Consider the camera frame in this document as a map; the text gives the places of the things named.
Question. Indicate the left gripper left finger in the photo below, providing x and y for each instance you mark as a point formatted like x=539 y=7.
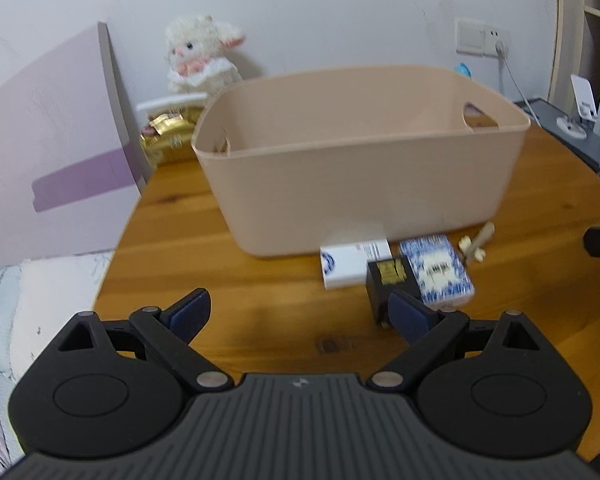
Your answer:
x=105 y=388

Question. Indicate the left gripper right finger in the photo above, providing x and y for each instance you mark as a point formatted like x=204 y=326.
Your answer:
x=493 y=388

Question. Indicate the blue white tissue pack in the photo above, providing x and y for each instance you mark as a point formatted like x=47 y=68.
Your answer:
x=440 y=274

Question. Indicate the small wooden clothespin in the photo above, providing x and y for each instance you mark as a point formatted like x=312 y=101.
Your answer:
x=472 y=249

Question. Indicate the black gold-print small box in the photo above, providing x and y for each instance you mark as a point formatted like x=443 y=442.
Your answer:
x=383 y=277

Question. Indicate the white blue card box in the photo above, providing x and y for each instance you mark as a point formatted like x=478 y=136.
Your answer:
x=346 y=264

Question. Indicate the grey laptop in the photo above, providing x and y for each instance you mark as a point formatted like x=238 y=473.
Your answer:
x=545 y=114

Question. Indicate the white bed sheet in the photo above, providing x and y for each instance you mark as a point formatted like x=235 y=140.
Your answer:
x=37 y=298

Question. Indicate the white phone stand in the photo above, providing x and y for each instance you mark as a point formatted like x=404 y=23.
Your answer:
x=576 y=125

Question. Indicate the pink bed headboard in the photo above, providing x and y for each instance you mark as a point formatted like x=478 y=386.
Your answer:
x=69 y=177

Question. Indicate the gold snack bag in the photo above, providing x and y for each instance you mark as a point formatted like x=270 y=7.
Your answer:
x=167 y=137

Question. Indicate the beige plastic storage basket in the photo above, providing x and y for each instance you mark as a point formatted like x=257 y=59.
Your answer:
x=302 y=161

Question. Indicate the white plush lamb toy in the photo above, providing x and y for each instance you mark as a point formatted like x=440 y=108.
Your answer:
x=196 y=49

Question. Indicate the wooden shelf frame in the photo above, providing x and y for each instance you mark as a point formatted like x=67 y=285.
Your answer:
x=587 y=30

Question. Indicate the white wall switch socket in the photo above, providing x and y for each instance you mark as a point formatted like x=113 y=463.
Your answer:
x=477 y=38

